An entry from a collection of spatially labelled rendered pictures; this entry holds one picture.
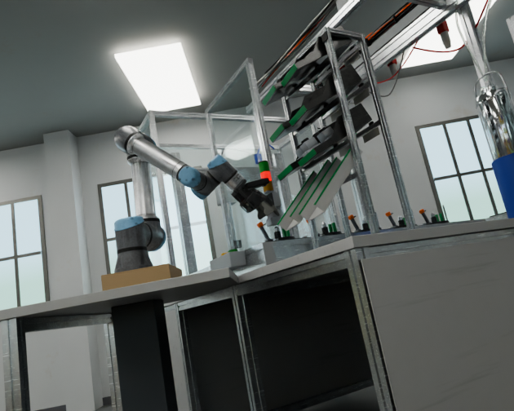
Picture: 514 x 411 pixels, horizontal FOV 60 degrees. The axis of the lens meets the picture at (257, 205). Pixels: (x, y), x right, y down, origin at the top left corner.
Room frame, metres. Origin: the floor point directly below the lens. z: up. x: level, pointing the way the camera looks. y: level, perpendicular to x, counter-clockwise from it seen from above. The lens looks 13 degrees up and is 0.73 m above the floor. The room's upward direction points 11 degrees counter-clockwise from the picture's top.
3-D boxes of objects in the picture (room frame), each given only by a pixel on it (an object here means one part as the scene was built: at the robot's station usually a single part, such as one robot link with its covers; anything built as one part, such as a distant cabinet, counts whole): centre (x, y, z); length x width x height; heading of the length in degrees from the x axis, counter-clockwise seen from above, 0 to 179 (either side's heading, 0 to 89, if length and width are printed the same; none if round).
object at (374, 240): (2.12, -0.45, 0.85); 1.50 x 1.41 x 0.03; 30
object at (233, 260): (1.86, 0.16, 0.93); 0.21 x 0.07 x 0.06; 30
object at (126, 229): (1.77, 0.52, 1.11); 0.13 x 0.12 x 0.14; 165
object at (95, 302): (1.76, 0.47, 0.84); 0.90 x 0.70 x 0.03; 1
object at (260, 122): (2.14, -0.10, 1.46); 0.03 x 0.03 x 1.00; 30
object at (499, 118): (1.78, -1.06, 1.32); 0.14 x 0.14 x 0.38
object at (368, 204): (1.65, -0.35, 1.26); 0.36 x 0.21 x 0.80; 30
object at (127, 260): (1.76, 0.52, 0.99); 0.15 x 0.15 x 0.10
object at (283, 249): (2.14, -0.48, 0.91); 1.24 x 0.33 x 0.10; 120
